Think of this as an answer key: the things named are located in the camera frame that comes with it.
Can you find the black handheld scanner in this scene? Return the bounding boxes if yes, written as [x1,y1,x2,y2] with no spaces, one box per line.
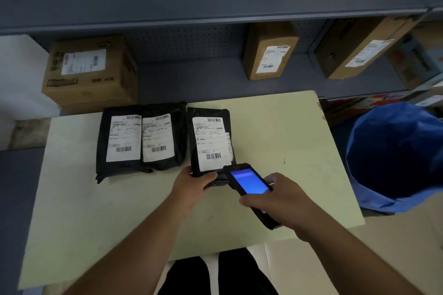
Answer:
[222,163,281,230]

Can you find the colourful printed cardboard box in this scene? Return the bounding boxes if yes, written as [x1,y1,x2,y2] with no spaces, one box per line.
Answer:
[385,22,443,91]

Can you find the person's left forearm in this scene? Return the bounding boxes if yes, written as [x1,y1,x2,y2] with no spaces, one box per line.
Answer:
[62,198,195,295]

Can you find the person's right hand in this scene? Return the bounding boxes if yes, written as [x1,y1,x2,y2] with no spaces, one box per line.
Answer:
[239,173,333,242]

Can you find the black parcel bag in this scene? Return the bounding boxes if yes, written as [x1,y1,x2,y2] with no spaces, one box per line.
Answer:
[140,101,188,173]
[95,106,143,185]
[186,107,237,190]

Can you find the person's right forearm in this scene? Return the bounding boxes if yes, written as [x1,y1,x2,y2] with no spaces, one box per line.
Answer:
[294,217,417,295]

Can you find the large printed cardboard box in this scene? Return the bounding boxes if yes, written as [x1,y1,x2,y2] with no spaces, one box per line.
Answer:
[41,35,138,116]

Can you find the small upright cardboard box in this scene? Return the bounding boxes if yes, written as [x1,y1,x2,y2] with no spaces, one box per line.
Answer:
[242,22,300,81]

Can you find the red and white box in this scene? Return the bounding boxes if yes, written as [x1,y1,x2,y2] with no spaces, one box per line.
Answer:
[323,94,410,127]

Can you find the blue plastic bag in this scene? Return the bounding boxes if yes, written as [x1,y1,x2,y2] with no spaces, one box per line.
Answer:
[345,101,443,215]

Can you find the long leaning cardboard box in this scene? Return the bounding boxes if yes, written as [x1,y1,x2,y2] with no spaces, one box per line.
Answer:
[314,16,422,80]

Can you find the person's left hand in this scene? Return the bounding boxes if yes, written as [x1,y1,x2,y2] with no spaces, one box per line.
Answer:
[169,165,219,218]

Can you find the person's black trousers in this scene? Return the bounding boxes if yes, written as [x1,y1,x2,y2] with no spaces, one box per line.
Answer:
[157,247,279,295]

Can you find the white labelled box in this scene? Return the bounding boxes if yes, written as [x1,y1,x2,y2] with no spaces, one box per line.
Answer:
[410,80,443,108]

